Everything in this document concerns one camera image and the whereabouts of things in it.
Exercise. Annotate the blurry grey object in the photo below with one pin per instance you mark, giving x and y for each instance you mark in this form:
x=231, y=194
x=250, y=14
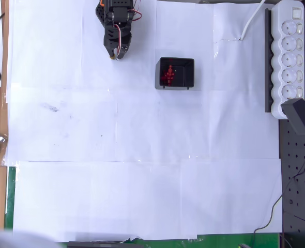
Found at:
x=13, y=239

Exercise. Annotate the black open box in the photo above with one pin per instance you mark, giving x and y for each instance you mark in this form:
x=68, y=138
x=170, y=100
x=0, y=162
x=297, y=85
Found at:
x=178, y=77

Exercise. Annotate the black power adapter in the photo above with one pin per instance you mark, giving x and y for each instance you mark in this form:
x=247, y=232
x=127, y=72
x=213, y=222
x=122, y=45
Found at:
x=297, y=116

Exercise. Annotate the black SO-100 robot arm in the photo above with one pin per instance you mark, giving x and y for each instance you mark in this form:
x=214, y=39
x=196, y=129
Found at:
x=119, y=13

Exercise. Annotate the green cutting mat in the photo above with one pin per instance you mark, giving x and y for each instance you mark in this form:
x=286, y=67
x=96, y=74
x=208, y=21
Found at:
x=10, y=196

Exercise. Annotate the black perforated pegboard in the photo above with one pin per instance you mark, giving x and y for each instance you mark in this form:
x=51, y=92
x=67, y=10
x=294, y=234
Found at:
x=297, y=180

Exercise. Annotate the black flat device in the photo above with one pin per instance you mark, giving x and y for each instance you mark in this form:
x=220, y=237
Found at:
x=103, y=245

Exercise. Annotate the white paper table cover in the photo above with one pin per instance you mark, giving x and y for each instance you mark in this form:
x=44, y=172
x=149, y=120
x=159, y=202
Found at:
x=152, y=193

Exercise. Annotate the white power strip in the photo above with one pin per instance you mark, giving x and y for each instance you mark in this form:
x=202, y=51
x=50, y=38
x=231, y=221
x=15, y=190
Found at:
x=287, y=77

